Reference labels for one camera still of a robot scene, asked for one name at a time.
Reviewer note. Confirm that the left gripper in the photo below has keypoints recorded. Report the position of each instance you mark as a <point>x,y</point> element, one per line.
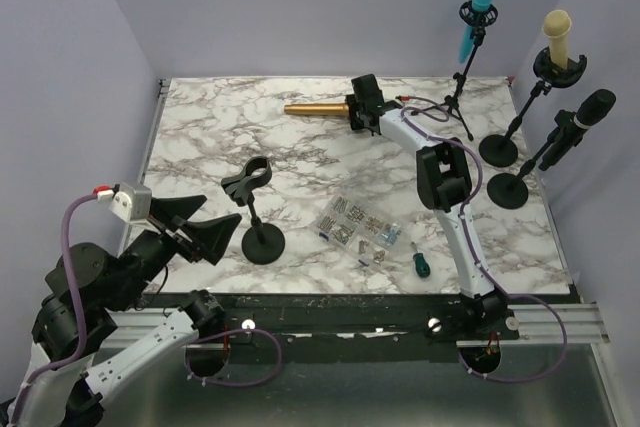
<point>210,236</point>

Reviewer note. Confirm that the clear plastic screw box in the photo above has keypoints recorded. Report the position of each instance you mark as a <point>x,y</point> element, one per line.
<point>356,226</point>

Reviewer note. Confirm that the black tripod microphone stand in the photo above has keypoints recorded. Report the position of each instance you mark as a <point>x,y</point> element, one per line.
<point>450,105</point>

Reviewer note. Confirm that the black shock-mount round-base stand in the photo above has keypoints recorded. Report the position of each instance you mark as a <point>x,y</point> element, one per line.
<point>500,150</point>

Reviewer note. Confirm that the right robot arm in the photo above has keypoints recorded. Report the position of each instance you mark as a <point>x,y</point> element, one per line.
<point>444,186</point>

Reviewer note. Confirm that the green handled screwdriver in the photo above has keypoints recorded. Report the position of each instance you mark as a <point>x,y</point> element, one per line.
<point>421,266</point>

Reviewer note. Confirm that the black microphone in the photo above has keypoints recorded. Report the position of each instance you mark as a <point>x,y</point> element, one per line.
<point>580,127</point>

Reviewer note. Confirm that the cream microphone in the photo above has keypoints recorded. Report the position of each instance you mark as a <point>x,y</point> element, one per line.
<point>556,27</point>

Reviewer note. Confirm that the blue microphone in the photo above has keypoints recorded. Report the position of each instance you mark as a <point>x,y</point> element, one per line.
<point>476,12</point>

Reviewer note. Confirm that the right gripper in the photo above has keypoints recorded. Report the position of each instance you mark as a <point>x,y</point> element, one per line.
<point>356,124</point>

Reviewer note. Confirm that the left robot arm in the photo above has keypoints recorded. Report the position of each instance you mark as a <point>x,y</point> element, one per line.
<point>63,386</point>

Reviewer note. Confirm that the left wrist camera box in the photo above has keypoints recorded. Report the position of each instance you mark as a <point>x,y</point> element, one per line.
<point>131,203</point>

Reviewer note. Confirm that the gold microphone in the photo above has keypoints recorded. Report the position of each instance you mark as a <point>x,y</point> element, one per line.
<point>322,109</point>

